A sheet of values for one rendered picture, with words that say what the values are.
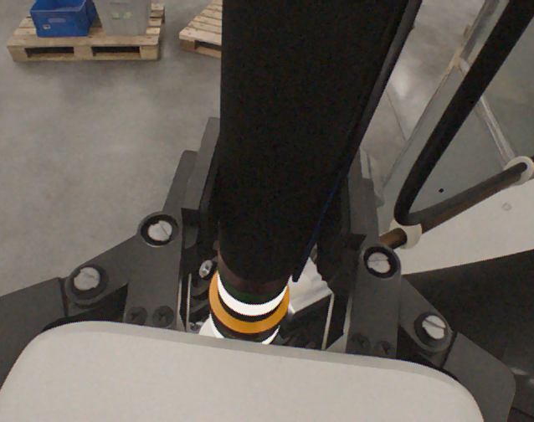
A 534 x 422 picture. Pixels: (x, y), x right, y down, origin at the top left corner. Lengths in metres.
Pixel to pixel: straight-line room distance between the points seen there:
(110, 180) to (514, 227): 1.99
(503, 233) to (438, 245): 0.09
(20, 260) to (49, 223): 0.24
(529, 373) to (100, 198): 2.03
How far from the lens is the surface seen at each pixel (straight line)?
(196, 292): 0.38
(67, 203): 2.14
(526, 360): 0.23
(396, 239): 0.26
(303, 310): 0.22
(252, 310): 0.16
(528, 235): 0.53
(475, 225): 0.56
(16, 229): 2.16
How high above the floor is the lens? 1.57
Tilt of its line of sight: 53 degrees down
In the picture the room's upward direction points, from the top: 11 degrees clockwise
